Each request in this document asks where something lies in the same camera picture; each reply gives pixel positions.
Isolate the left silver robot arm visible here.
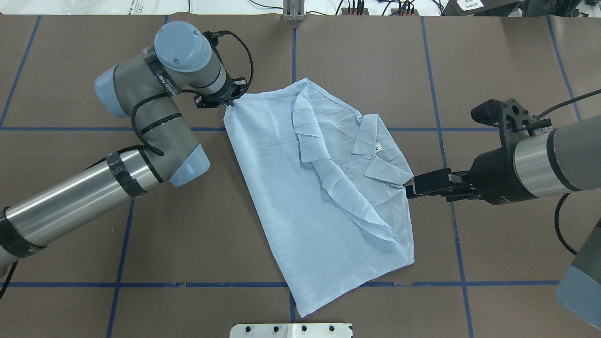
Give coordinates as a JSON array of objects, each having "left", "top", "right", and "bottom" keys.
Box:
[{"left": 0, "top": 21, "right": 253, "bottom": 276}]

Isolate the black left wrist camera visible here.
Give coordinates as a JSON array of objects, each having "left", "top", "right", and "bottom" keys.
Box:
[{"left": 202, "top": 31, "right": 226, "bottom": 49}]

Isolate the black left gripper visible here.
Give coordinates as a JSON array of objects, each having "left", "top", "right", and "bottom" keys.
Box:
[{"left": 194, "top": 77, "right": 247, "bottom": 109}]

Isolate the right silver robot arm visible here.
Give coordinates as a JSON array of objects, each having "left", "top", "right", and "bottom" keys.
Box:
[{"left": 407, "top": 116, "right": 601, "bottom": 329}]

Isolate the light blue button shirt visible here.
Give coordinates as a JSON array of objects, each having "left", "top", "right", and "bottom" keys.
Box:
[{"left": 223, "top": 78, "right": 415, "bottom": 317}]

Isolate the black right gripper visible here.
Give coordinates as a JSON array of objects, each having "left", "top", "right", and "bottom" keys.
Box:
[{"left": 406, "top": 149, "right": 532, "bottom": 205}]

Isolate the aluminium frame post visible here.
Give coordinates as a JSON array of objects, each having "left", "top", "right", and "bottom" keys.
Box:
[{"left": 283, "top": 0, "right": 306, "bottom": 22}]

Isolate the white column base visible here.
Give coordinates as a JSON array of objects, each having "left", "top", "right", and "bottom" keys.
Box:
[{"left": 229, "top": 323, "right": 354, "bottom": 338}]

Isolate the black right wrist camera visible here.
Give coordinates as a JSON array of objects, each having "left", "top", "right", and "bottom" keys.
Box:
[{"left": 470, "top": 99, "right": 553, "bottom": 147}]

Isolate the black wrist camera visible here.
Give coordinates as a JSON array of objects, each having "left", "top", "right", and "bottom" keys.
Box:
[
  {"left": 202, "top": 31, "right": 226, "bottom": 49},
  {"left": 470, "top": 99, "right": 553, "bottom": 147}
]

